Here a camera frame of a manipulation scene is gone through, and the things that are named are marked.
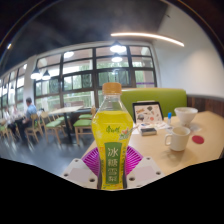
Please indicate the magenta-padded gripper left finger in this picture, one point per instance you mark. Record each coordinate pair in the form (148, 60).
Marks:
(78, 173)

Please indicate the small blue-capped tube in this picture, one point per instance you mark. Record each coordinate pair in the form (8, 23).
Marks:
(169, 117)

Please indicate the white ribbed mug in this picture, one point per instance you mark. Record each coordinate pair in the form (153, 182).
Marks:
(180, 139)

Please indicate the small dark box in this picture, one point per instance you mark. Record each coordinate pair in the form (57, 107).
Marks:
(148, 131)

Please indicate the light wooden dining table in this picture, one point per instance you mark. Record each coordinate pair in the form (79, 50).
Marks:
(65, 110)

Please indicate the black-framed picture stand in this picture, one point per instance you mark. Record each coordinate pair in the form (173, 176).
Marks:
(148, 113)

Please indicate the person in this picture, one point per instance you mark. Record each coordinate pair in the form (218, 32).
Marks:
(15, 112)
(6, 115)
(30, 111)

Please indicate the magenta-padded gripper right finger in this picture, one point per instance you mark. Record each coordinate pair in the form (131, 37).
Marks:
(146, 171)

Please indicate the black pendant lamps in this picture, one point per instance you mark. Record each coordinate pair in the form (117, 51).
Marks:
(118, 48)

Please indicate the green upholstered bench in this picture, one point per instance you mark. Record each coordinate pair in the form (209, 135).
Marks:
(166, 98)

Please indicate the wooden chairs with green seats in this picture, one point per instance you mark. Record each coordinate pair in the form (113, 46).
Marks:
(53, 124)

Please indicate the yellow drink bottle orange cap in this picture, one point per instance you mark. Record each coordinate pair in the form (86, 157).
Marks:
(111, 133)

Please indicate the white bowl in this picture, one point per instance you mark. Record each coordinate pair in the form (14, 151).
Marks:
(186, 115)

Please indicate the long curved light strip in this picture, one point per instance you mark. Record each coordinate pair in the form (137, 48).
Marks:
(150, 36)

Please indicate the white paper sheets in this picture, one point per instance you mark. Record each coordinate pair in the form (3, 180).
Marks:
(161, 126)

